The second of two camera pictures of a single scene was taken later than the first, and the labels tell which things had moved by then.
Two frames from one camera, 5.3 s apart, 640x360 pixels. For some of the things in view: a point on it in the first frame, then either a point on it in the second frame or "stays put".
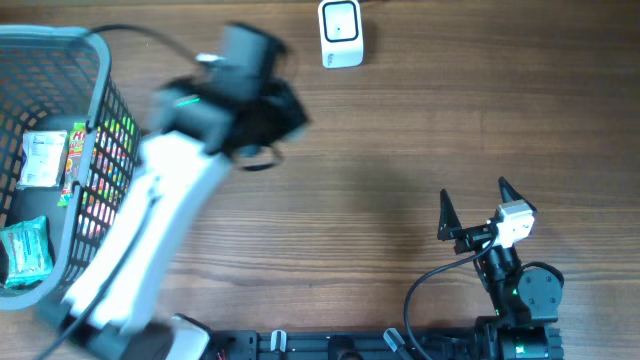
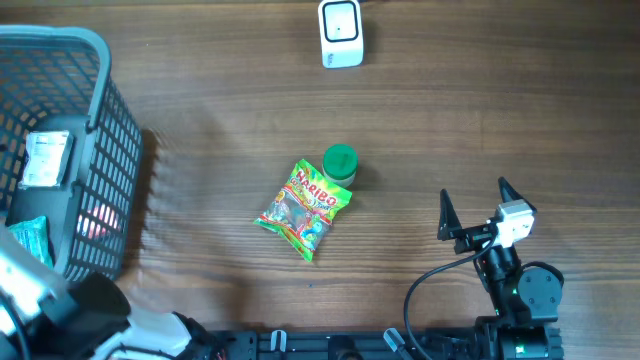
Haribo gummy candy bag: [73, 168] → [304, 209]
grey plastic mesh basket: [50, 76] stays put
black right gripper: [450, 228] stays put
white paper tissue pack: [43, 153] stays put
